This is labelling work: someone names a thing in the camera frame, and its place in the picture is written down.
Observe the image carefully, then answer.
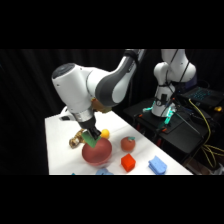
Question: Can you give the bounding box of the pink bowl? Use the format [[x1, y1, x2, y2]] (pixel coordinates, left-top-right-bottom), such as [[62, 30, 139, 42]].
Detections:
[[81, 137, 113, 167]]

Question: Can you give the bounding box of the brown teddy bear toy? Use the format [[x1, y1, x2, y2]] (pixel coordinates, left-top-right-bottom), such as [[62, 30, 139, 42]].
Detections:
[[68, 129, 86, 149]]

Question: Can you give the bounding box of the yellow cable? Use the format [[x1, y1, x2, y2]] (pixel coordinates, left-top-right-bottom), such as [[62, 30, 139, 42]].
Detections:
[[187, 98, 224, 170]]

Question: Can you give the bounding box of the red cube block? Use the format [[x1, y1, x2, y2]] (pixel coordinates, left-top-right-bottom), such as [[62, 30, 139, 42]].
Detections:
[[120, 153, 137, 173]]

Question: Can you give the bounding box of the black robot stand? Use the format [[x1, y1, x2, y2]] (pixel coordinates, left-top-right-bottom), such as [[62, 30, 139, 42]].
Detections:
[[122, 97, 216, 165]]

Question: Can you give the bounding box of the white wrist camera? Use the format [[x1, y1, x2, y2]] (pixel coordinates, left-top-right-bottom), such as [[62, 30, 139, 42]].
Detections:
[[59, 105, 77, 122]]

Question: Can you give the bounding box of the blue ridged block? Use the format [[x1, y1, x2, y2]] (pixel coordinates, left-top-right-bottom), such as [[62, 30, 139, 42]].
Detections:
[[147, 155, 168, 175]]

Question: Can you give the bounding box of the black laptop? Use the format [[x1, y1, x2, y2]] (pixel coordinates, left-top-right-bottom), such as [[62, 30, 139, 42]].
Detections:
[[179, 85, 224, 109]]

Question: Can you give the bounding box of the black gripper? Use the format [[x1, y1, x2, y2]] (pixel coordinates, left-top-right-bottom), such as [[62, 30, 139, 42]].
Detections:
[[77, 118, 102, 141]]

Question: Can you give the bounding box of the black curtain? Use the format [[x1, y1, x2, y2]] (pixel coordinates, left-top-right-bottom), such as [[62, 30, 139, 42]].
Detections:
[[0, 49, 224, 176]]

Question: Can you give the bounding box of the yellow ball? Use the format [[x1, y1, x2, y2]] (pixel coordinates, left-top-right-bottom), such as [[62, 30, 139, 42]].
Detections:
[[100, 128, 111, 140]]

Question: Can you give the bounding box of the orange tomato toy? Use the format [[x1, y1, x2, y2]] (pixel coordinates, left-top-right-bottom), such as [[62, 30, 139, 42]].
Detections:
[[120, 136, 137, 153]]

